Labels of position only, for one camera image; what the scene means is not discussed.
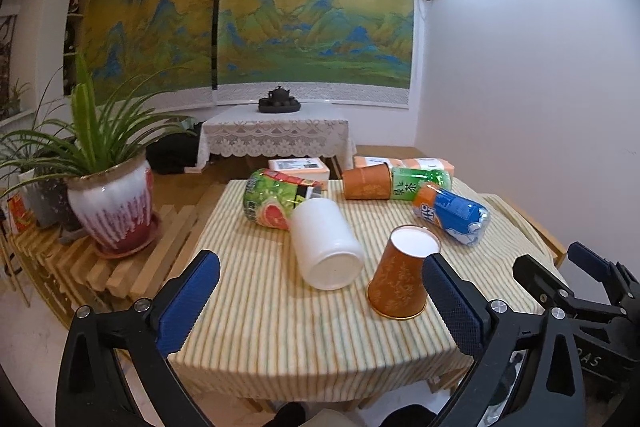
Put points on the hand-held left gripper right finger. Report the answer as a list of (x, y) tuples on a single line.
[(456, 307)]

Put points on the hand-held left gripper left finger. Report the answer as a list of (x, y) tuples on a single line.
[(189, 299)]

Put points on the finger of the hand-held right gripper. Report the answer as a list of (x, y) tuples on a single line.
[(542, 279), (590, 257)]

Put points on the orange patterned paper cup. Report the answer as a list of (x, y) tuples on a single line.
[(367, 182), (397, 277)]

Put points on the white plastic cup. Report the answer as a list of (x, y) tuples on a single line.
[(325, 239)]

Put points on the wooden slatted rack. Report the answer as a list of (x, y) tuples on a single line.
[(150, 259)]

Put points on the striped tablecloth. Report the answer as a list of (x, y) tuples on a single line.
[(270, 327)]

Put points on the blue orange soda bottle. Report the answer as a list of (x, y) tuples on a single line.
[(455, 212)]

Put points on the plant in red white pot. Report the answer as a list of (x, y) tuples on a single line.
[(112, 202)]

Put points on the green fruit print canister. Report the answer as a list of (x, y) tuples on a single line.
[(267, 202)]

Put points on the green tea bottle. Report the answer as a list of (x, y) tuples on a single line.
[(416, 182)]

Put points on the black bag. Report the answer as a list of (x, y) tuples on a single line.
[(172, 154)]

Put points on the orange white package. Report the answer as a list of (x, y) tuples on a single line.
[(431, 163)]

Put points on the white flat box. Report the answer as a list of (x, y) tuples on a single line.
[(299, 164)]

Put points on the plant in grey pot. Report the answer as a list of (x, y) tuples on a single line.
[(47, 197)]

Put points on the table with lace cloth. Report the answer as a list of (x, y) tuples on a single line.
[(275, 127)]

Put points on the dark tea tray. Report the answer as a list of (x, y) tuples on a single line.
[(280, 108)]

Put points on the dark teapot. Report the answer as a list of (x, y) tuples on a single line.
[(279, 94)]

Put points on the landscape painting wall hanging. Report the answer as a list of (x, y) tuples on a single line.
[(150, 32), (320, 17)]

